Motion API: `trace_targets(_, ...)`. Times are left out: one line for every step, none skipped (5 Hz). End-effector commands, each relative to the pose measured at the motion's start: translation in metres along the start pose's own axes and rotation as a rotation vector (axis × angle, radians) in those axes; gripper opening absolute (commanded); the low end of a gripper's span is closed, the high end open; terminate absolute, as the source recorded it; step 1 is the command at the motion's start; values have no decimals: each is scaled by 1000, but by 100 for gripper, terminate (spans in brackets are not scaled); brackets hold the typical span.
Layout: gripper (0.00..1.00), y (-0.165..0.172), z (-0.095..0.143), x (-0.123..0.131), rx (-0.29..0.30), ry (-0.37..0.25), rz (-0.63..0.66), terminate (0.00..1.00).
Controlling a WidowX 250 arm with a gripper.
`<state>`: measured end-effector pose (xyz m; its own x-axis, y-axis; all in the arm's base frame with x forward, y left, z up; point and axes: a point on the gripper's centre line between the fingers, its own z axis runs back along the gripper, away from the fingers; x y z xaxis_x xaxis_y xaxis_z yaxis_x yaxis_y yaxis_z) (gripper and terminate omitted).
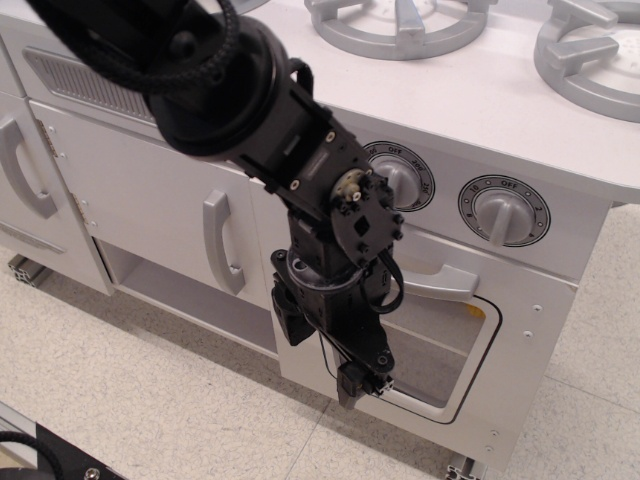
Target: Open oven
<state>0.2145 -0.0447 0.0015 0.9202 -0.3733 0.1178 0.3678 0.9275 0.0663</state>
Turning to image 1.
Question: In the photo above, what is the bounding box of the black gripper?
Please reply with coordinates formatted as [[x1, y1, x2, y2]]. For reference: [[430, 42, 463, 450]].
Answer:
[[271, 249, 399, 409]]

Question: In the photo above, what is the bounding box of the silver oven door handle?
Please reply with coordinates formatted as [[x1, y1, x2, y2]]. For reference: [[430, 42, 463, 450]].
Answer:
[[403, 264, 480, 302]]

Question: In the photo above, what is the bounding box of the white toy oven door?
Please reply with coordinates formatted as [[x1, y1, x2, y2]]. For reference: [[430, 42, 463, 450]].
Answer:
[[276, 226, 576, 471]]

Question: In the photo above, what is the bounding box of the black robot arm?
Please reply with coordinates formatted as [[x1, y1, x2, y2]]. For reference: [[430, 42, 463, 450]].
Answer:
[[32, 1, 404, 409]]

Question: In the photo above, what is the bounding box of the middle grey oven knob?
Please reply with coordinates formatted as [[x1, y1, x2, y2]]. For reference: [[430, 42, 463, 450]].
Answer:
[[364, 141, 435, 212]]

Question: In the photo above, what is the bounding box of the grey oven knob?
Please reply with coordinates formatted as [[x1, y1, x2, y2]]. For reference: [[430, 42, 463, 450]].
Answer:
[[364, 141, 435, 212], [458, 175, 551, 248]]

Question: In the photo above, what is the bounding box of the right grey oven knob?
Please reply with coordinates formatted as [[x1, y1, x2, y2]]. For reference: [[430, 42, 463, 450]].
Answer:
[[458, 175, 551, 248]]

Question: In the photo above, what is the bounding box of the yellow toy corn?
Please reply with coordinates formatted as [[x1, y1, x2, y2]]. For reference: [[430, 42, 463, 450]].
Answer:
[[466, 304, 486, 321]]

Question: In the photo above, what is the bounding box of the white cabinet door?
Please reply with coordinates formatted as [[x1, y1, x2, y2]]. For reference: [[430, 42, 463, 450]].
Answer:
[[31, 102, 268, 307]]

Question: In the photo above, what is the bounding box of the far left white door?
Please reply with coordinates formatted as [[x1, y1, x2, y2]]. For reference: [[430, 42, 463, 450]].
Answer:
[[1, 93, 113, 294]]

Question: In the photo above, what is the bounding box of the white toy kitchen unit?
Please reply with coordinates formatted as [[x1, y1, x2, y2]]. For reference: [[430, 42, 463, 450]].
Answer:
[[1, 1, 639, 479]]

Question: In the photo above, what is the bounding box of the centre silver stove burner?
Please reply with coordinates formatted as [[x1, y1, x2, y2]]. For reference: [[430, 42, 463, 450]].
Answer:
[[304, 1, 496, 61]]

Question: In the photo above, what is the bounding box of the silver stove burner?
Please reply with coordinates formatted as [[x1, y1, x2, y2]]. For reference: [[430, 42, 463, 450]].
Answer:
[[534, 0, 639, 123], [304, 1, 496, 61]]

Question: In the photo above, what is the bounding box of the silver toy sink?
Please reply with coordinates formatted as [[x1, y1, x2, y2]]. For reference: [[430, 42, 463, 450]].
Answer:
[[231, 0, 268, 14]]

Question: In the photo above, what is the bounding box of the silver vent grille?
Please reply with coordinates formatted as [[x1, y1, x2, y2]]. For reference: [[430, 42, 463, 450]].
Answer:
[[23, 48, 154, 123]]

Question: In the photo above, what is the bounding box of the right silver stove burner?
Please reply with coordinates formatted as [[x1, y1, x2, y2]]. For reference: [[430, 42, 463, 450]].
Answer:
[[534, 0, 639, 123]]

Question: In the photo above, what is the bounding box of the silver cabinet door handle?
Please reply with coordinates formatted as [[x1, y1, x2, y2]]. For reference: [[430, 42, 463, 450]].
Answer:
[[202, 190, 246, 295]]

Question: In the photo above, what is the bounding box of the right aluminium frame rail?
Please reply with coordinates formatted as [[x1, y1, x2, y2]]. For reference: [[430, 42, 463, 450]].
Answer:
[[445, 453, 488, 480]]

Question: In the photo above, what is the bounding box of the aluminium frame rail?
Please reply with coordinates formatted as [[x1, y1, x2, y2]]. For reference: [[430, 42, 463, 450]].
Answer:
[[8, 255, 52, 288], [445, 453, 488, 480]]

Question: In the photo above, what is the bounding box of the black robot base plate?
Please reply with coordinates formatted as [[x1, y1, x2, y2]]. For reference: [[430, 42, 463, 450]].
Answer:
[[29, 422, 131, 480]]

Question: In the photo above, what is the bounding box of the left aluminium frame rail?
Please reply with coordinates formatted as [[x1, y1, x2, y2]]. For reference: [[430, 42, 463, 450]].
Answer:
[[8, 255, 52, 288]]

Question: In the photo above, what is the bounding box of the far left silver handle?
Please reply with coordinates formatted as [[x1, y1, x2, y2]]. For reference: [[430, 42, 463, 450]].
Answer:
[[0, 115, 59, 220]]

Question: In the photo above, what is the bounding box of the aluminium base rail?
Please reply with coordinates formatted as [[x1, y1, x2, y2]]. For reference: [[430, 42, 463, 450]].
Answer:
[[1, 402, 37, 458]]

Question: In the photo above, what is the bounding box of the black cable near base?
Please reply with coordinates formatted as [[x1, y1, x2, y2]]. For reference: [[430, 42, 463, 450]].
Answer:
[[0, 431, 66, 480]]

